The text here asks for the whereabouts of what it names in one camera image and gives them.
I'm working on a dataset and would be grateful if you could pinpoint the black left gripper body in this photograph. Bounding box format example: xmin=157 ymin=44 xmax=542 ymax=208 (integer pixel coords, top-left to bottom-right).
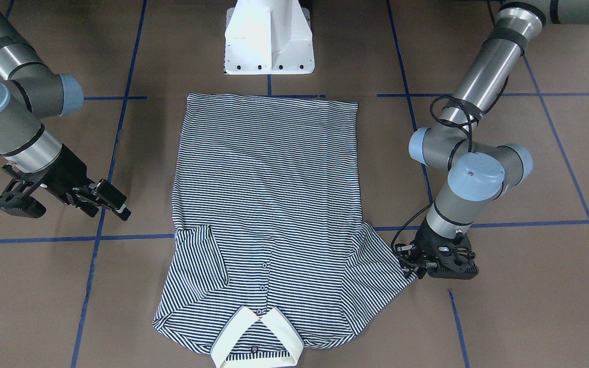
xmin=413 ymin=221 xmax=475 ymax=271

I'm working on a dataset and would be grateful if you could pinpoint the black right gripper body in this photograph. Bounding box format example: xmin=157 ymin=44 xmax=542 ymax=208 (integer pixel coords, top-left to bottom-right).
xmin=42 ymin=146 xmax=94 ymax=206

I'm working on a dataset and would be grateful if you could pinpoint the striped polo shirt cream collar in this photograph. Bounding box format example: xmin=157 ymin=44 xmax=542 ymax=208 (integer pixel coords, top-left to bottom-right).
xmin=152 ymin=93 xmax=416 ymax=367

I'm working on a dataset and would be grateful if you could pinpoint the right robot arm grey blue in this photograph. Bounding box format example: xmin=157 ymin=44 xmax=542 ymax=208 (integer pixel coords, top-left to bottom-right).
xmin=0 ymin=12 xmax=131 ymax=221

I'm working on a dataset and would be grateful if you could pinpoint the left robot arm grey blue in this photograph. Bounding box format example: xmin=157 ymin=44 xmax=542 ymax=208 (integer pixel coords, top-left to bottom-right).
xmin=391 ymin=1 xmax=589 ymax=280

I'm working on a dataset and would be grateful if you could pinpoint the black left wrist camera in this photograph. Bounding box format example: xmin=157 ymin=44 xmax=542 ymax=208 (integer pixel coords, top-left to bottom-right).
xmin=427 ymin=239 xmax=479 ymax=280

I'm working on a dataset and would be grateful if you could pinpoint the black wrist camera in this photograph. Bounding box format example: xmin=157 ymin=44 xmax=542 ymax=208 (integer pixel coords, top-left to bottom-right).
xmin=427 ymin=239 xmax=479 ymax=280
xmin=0 ymin=165 xmax=47 ymax=219

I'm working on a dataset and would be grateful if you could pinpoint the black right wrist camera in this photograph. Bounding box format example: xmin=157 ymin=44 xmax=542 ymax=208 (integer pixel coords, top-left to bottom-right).
xmin=0 ymin=165 xmax=47 ymax=219

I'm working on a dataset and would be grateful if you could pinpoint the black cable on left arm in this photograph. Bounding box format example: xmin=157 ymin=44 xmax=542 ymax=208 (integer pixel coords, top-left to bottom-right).
xmin=391 ymin=94 xmax=484 ymax=256

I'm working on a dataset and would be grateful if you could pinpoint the white column pedestal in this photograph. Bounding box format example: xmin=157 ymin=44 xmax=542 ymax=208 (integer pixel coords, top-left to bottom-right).
xmin=223 ymin=1 xmax=315 ymax=75

